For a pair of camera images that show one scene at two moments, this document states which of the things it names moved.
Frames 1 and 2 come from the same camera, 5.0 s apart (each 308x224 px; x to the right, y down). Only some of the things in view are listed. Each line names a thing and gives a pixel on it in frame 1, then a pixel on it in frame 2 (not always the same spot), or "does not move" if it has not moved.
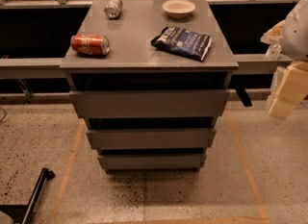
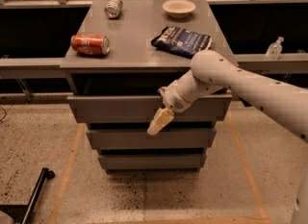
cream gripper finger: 273,35 -> 179,94
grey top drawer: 150,104 does not move
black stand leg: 21,213 does not move
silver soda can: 114,8 does not move
